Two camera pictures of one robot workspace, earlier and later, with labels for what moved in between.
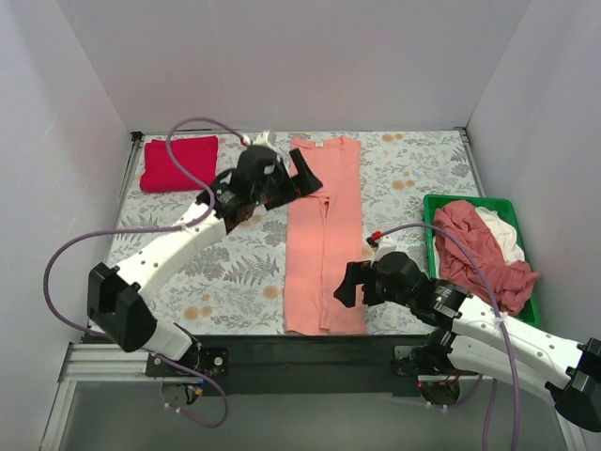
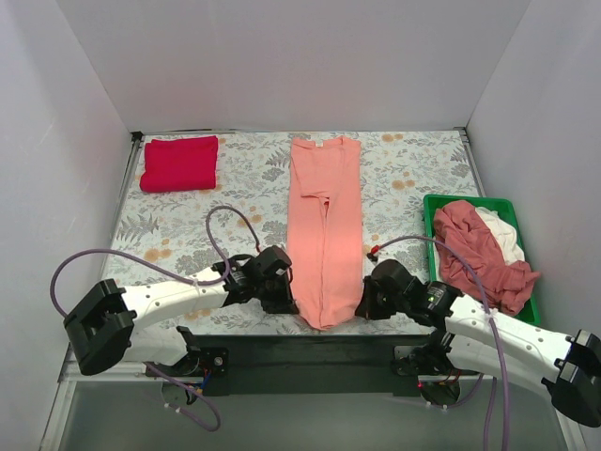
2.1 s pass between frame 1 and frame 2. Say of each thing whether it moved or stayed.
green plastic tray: stayed
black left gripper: moved
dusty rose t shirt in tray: stayed
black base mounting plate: stayed
